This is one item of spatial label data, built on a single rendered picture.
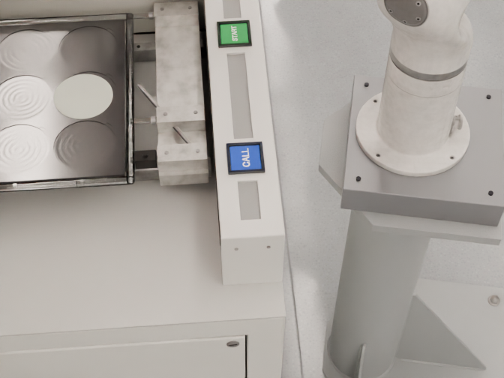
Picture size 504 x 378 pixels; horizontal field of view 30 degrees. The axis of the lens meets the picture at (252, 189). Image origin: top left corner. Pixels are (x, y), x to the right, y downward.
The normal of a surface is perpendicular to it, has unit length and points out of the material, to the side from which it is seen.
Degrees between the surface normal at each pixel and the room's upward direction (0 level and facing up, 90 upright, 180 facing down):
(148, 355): 90
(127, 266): 0
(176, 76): 0
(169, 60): 0
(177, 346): 90
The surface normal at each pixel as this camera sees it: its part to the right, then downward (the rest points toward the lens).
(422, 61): -0.38, 0.77
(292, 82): 0.00, -0.57
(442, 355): -0.14, 0.81
